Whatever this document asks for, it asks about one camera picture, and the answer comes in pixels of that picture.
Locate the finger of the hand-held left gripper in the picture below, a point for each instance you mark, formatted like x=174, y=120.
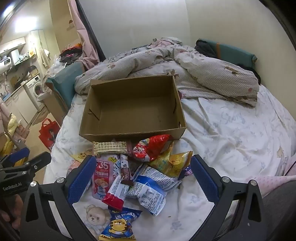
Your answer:
x=19, y=154
x=39, y=160

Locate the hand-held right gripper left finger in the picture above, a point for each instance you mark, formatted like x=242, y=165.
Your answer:
x=81, y=179

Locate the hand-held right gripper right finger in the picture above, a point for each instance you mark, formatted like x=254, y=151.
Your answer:
x=203, y=178

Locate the pink white snack packet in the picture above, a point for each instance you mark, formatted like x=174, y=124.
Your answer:
x=103, y=178

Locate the yellow snack bag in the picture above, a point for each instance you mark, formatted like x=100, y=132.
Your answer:
x=171, y=165

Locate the red and white snack packet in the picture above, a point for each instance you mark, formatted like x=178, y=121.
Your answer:
x=115, y=194

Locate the white blue snack packet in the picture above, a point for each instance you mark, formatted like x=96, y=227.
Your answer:
x=161, y=179
x=148, y=198

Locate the beige striped snack bar packet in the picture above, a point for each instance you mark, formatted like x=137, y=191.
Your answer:
x=108, y=147

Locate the dark chocolate bar packet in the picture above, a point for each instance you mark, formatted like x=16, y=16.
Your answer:
x=126, y=176

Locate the blue cartoon snack bag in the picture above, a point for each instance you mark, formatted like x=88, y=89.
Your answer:
x=120, y=226

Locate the red snack bag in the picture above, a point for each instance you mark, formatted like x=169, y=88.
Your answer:
x=150, y=148

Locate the brown cardboard box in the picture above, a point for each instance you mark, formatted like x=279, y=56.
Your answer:
x=129, y=115

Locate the person's left hand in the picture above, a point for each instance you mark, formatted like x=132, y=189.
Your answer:
x=12, y=208

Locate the small purple snack packet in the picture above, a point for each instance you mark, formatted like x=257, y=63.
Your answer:
x=187, y=172

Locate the small yellow snack packet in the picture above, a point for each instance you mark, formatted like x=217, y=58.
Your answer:
x=81, y=156

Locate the red shopping bag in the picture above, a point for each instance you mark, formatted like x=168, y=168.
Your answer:
x=48, y=135

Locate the yellow jacket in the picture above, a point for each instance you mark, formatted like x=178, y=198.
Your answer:
x=10, y=129

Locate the pink jacket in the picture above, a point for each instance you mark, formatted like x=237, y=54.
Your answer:
x=3, y=111

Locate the white kitchen counter cabinet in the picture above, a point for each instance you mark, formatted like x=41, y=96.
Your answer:
x=19, y=104

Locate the white washing machine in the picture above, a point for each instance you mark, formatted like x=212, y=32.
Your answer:
x=34, y=90

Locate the pink dotted cloth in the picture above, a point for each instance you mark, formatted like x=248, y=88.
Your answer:
x=272, y=182

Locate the person's grey clad leg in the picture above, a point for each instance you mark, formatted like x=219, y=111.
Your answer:
x=277, y=208

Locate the teal side cushion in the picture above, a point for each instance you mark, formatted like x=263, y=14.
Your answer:
x=66, y=81

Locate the clear plastic bag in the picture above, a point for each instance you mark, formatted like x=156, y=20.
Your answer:
x=54, y=67

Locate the hanging white towel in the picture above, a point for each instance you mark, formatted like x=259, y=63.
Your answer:
x=45, y=57

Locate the beige floral duvet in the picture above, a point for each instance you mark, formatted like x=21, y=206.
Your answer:
x=208, y=76

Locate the pile of clothes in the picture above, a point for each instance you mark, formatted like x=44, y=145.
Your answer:
x=69, y=54

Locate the pink curtain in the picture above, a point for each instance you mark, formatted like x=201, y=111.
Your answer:
x=83, y=39

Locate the dark clothing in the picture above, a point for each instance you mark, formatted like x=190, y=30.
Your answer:
x=204, y=48

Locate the teal headboard cushion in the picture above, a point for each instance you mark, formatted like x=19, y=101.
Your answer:
x=233, y=52

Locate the white wall cabinet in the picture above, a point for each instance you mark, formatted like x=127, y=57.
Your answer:
x=12, y=45

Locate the black metal frame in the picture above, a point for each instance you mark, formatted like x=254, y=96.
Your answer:
x=89, y=27

